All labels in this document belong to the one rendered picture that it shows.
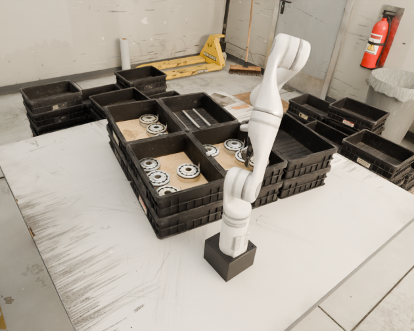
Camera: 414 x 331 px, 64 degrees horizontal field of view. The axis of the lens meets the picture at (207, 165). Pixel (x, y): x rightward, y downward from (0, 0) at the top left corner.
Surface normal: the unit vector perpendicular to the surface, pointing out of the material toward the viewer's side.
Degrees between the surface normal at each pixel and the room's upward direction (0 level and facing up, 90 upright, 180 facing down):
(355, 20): 90
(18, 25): 90
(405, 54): 90
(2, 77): 90
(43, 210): 0
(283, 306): 0
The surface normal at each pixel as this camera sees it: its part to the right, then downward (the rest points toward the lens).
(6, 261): 0.07, -0.81
